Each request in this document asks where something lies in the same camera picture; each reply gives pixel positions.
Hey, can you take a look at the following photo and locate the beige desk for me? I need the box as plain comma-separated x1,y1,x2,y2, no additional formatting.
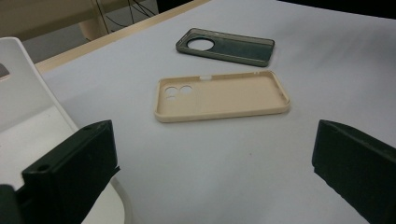
0,0,158,42

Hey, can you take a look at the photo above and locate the black cable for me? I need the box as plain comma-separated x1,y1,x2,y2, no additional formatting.
94,0,112,35
106,0,157,28

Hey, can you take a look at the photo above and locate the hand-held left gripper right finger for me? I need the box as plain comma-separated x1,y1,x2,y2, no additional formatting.
312,119,396,224

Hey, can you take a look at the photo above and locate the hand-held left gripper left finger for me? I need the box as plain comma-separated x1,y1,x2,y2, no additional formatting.
21,119,120,224

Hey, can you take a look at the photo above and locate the dark grey phone case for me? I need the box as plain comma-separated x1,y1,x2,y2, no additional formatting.
175,27,276,68

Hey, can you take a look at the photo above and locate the white plastic bin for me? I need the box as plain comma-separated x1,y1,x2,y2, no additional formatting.
0,36,134,224

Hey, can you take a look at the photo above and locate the beige phone case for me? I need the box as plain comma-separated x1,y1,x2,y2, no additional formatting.
153,70,291,123

